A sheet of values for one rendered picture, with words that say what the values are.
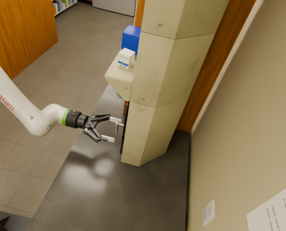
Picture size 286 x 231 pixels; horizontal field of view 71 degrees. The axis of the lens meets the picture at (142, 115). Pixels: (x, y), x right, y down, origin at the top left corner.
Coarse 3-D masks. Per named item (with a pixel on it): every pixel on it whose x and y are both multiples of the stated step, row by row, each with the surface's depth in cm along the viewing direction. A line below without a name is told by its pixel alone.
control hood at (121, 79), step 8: (136, 56) 92; (112, 64) 84; (112, 72) 80; (120, 72) 81; (128, 72) 82; (112, 80) 78; (120, 80) 78; (128, 80) 78; (120, 88) 80; (128, 88) 80; (128, 96) 82
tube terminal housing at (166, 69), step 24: (144, 48) 67; (168, 48) 65; (192, 48) 71; (144, 72) 73; (168, 72) 73; (192, 72) 82; (144, 96) 81; (168, 96) 84; (144, 120) 90; (168, 120) 98; (144, 144) 102; (168, 144) 120
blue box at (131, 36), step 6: (126, 30) 88; (132, 30) 89; (138, 30) 90; (126, 36) 87; (132, 36) 87; (138, 36) 86; (126, 42) 89; (132, 42) 89; (138, 42) 88; (126, 48) 91; (132, 48) 90
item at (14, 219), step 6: (0, 216) 168; (6, 216) 169; (12, 216) 170; (18, 216) 170; (0, 222) 158; (6, 222) 166; (12, 222) 167; (18, 222) 167; (24, 222) 168; (0, 228) 143; (6, 228) 163; (12, 228) 164; (18, 228) 164; (24, 228) 165
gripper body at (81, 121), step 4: (80, 116) 105; (84, 116) 105; (88, 116) 109; (80, 120) 104; (84, 120) 104; (88, 120) 107; (80, 124) 104; (84, 124) 105; (88, 124) 105; (92, 124) 106; (96, 124) 108; (84, 128) 105
